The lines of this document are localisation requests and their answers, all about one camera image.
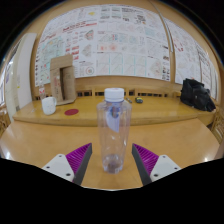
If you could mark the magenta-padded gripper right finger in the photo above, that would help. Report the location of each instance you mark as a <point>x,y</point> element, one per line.
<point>151,164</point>

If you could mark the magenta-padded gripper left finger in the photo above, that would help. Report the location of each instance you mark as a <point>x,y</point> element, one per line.
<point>71,163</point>

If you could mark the clear white-capped plastic bottle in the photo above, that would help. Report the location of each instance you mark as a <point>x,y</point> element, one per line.
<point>114,133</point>

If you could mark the flat round red coaster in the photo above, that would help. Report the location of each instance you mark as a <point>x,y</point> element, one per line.
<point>71,112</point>

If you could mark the white ceramic mug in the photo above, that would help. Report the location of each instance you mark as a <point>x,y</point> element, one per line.
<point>48,106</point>

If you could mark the small black device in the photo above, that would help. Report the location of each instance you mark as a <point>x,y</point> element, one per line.
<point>139,100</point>

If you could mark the row of wooden chairs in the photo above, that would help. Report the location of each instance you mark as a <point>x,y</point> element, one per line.
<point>86,93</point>

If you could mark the wooden chair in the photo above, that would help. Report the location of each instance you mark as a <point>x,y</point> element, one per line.
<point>4,121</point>
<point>218,126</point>

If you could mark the brown cardboard box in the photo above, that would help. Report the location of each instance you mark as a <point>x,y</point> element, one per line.
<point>68,83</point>

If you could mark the black bag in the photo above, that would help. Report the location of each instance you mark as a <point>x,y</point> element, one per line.
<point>196,95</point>

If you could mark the white standing air conditioner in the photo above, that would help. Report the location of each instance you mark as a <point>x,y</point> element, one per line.
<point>26,70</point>

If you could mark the large printed wall poster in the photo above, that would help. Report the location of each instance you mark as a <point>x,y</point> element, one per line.
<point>113,43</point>
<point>190,60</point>

